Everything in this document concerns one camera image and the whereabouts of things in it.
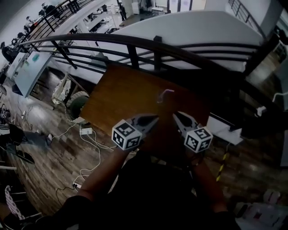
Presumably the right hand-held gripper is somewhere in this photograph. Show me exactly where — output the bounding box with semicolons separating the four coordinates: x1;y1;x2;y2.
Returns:
173;111;213;153

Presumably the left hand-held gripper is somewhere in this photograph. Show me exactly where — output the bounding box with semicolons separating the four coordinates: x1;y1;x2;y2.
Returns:
112;113;159;150

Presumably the clear drinking glass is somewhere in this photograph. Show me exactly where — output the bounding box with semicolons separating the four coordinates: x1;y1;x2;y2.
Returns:
155;93;167;108

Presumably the purple straw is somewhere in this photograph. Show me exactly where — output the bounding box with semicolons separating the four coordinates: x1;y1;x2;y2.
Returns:
157;89;175;104

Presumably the person's right forearm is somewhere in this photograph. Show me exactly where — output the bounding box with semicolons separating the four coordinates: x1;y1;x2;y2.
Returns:
188;150;228;213

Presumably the person's left forearm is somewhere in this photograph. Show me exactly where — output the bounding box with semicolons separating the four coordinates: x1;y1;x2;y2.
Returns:
77;147;132;202

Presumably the brown wooden table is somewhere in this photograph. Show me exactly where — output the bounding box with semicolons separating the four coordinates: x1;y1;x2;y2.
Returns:
79;63;212;158

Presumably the yellow black striped tape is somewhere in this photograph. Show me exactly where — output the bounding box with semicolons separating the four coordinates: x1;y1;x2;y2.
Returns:
216;152;228;182

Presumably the black metal railing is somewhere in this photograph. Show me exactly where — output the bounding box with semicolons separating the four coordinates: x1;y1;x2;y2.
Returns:
19;33;288;108

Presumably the person's black shirt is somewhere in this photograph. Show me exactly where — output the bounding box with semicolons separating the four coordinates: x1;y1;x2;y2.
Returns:
22;149;240;230

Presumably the woven basket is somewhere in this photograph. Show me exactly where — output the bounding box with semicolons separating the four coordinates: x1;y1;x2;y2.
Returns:
64;91;90;122

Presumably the patterned folding chair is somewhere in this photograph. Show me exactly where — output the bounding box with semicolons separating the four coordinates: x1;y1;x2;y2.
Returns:
51;72;89;106

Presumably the large window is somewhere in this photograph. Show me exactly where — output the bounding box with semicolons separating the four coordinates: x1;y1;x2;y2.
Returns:
166;0;194;11

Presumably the clear plastic storage box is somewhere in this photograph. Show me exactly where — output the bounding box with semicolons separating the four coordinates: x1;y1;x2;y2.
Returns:
235;190;288;230

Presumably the stair railing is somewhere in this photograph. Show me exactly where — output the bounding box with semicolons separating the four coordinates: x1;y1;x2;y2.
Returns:
228;0;268;36

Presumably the white table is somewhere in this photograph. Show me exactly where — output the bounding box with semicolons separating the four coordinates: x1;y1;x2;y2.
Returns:
8;51;54;99

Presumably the distant black railing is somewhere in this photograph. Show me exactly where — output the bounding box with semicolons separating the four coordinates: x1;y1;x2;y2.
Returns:
19;0;95;41

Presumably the white cable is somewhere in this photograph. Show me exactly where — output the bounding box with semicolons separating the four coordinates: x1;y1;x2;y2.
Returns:
79;129;118;181
50;122;79;138

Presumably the black cable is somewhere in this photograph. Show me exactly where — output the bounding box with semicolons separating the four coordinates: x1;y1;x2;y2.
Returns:
55;186;75;206

